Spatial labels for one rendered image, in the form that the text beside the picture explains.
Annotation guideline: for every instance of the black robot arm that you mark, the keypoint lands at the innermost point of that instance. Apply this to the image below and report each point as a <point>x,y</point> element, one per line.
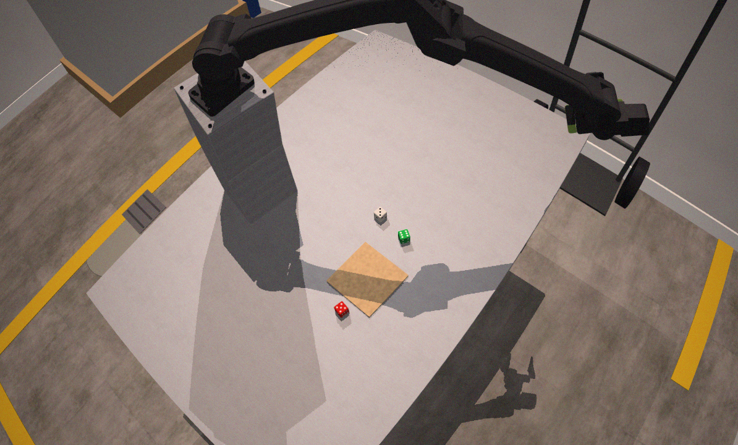
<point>228,41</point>

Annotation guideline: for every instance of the white die with black pips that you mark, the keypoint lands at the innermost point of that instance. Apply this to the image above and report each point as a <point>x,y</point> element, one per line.
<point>380,214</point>

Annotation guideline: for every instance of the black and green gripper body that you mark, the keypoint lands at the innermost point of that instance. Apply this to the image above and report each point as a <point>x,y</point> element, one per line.
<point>574,116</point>

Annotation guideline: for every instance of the green die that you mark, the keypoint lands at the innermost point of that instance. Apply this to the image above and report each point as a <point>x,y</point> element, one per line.
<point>404,236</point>

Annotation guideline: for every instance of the tan mat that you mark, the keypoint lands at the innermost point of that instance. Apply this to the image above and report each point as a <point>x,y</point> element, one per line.
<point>367,279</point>

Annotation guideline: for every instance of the red die with white pips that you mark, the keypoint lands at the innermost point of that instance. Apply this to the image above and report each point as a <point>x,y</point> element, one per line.
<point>341,309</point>

